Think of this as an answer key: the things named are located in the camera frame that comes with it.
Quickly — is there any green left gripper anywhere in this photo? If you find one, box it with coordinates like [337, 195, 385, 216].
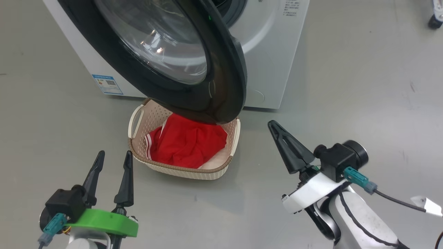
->
[66, 150, 139, 238]

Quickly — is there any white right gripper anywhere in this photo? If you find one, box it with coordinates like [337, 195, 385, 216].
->
[268, 120, 347, 214]

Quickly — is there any red white-striped garment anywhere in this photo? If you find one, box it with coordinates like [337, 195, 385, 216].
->
[145, 113, 228, 169]

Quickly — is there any washing machine glass door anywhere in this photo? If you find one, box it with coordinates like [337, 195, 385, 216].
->
[57, 0, 248, 126]

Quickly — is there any cream perforated laundry basket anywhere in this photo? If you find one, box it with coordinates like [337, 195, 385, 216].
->
[128, 98, 241, 181]

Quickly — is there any white front-load washing machine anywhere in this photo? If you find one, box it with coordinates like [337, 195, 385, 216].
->
[42, 0, 310, 110]

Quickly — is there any blue energy label sticker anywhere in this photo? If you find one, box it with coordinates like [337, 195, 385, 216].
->
[92, 74, 124, 96]

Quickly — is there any metal stand leg with caster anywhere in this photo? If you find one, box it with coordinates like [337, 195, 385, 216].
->
[428, 0, 443, 30]

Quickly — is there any teal plug right camera cable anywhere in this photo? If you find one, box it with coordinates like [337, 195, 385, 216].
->
[343, 166, 427, 212]

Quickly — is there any teal plug camera cable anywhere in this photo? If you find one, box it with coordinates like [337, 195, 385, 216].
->
[343, 166, 427, 212]
[37, 213, 68, 249]

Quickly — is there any teal plug left camera cable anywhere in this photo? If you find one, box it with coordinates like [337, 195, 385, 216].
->
[37, 213, 68, 249]

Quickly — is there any white cable tag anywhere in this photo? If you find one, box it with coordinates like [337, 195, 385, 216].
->
[410, 195, 443, 218]

